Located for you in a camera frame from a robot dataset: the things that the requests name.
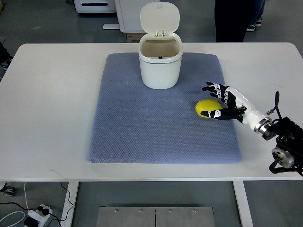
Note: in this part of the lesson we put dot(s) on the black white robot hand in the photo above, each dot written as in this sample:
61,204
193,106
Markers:
238,107

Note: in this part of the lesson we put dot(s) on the yellow lemon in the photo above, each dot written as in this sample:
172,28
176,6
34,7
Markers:
207,105

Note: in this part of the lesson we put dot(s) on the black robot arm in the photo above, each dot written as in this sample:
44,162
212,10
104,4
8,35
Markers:
288,152

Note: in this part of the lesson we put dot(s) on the white trash bin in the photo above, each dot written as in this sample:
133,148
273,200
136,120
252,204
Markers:
160,49

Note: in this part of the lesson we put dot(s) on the person in blue jeans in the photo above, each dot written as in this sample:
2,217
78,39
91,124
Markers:
256,17

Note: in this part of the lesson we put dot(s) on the person in black trousers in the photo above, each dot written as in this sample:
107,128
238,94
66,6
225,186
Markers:
231,19

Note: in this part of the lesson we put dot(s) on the right white table leg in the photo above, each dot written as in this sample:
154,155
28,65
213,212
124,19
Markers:
242,204

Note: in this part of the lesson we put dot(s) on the white table leg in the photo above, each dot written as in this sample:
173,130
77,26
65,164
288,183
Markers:
242,204
69,203

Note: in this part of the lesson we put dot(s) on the blue quilted mat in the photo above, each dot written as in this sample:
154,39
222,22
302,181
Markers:
136,124

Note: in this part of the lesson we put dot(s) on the cardboard box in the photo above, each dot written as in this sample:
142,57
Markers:
134,37

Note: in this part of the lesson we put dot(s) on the white cabinet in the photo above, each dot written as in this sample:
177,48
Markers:
128,14

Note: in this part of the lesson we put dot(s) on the left white table leg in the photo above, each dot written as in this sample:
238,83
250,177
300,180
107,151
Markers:
69,203

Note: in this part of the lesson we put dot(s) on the white appliance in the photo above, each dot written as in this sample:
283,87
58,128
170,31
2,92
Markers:
94,6

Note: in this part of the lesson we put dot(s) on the white power strip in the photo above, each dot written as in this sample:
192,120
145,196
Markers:
41,214

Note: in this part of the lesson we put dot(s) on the person at left edge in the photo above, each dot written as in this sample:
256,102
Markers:
5,58

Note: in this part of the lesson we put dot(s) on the metal base plate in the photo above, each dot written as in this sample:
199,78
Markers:
155,217

